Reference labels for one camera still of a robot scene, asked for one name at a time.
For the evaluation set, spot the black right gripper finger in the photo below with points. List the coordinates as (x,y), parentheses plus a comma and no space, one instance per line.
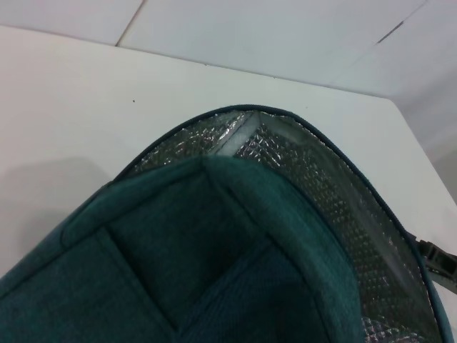
(441,262)

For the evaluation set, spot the dark teal insulated lunch bag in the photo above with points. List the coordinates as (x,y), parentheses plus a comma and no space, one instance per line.
(178,250)

